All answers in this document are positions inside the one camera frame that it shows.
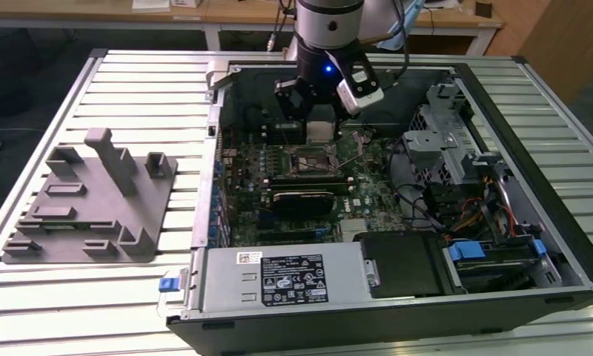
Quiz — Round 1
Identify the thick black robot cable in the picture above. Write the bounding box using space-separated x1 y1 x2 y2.
360 0 412 90

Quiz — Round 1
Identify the green motherboard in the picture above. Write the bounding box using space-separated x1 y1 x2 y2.
216 128 418 248

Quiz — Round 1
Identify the grey parts rack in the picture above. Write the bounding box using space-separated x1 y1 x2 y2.
0 127 180 265

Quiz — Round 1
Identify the blue disk carrier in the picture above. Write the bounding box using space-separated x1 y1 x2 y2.
446 240 486 263

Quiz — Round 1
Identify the silver metal drive cage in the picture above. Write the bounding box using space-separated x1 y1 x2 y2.
402 83 484 186

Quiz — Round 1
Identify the black PC case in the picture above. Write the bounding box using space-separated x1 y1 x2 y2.
156 54 593 356

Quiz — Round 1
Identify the silver heat sink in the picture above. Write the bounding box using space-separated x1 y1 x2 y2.
338 217 370 235

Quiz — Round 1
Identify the metal socket cover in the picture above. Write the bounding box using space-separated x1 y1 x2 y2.
334 129 368 168

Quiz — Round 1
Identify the wooden cabinet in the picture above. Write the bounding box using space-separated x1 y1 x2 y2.
486 0 593 107

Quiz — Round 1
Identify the white paper sheet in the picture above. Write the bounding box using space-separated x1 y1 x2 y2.
130 0 172 11

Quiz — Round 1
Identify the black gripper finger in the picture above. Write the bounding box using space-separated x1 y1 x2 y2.
273 76 312 145
330 105 361 145

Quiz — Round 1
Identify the red wire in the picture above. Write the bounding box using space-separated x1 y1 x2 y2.
462 197 520 239

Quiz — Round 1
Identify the orange wire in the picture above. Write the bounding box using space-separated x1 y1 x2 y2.
442 217 484 238

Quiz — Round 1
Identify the silver CPU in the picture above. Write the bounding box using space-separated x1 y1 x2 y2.
308 119 334 145

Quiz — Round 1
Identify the black graphics card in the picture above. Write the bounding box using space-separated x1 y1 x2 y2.
268 188 338 219

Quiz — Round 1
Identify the wooden desk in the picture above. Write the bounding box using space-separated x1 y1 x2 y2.
73 0 507 56

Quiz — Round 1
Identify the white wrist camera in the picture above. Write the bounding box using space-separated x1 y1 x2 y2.
333 59 385 116

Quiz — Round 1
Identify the silver disk bay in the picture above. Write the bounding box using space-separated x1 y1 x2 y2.
442 237 565 294

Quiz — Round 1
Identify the silver power supply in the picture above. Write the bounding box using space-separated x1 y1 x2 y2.
197 244 378 314

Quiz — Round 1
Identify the black expansion slot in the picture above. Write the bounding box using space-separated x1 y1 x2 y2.
254 229 318 243

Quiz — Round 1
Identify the black RAM module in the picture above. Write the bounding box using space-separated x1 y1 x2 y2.
268 174 352 187
269 183 353 194

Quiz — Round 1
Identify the grey metal bracket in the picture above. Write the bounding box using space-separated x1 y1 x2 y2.
402 129 460 166

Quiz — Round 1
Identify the black wire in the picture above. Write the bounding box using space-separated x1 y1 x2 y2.
393 181 444 233

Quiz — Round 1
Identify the grey plastic clip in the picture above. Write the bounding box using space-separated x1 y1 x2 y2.
461 151 507 175

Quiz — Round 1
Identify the green RAM stick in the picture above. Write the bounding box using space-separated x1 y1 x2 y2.
266 123 340 131

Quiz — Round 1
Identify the CPU socket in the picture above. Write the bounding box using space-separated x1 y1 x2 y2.
286 145 340 175

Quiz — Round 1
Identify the thin cable with silver plug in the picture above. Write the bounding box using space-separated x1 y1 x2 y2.
265 0 288 52

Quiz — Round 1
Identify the black plastic shroud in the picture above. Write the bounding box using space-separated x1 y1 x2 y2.
357 231 449 300

